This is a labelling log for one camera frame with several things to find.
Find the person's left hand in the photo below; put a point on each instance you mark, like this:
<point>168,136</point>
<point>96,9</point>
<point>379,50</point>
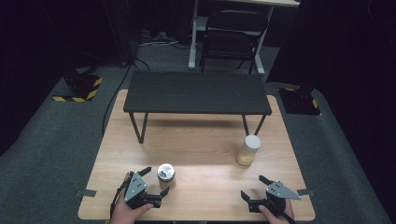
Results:
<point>124,214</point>

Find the glass jar with silver lid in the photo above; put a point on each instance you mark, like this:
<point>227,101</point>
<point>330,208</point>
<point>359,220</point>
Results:
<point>166,174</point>

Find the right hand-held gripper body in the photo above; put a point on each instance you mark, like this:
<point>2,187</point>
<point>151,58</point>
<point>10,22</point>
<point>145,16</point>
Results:
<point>278,191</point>

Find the person's right hand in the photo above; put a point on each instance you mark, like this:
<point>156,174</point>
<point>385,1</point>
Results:
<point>274,217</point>

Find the white desk frame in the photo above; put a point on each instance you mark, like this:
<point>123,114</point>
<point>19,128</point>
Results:
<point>193,46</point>

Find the black stand base striped tape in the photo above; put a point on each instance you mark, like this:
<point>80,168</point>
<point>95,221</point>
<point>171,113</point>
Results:
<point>299,101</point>
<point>82,87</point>

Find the black raised shelf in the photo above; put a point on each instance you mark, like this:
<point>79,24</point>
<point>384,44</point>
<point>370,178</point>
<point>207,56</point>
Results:
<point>196,93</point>

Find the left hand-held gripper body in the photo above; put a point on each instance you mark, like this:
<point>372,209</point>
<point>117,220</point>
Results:
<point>136,186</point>

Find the black folding chair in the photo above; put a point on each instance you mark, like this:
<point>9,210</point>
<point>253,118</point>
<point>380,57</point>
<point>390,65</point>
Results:
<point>232,40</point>

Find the grey tape strip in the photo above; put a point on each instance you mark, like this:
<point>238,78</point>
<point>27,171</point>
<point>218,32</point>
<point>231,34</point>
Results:
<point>86,193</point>
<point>305,192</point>

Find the glass jar with white lid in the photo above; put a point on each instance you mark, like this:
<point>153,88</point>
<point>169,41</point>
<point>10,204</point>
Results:
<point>249,149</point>

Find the power strip with plugs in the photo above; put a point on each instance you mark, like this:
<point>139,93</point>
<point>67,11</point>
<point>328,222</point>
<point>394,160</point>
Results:
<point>154,36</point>

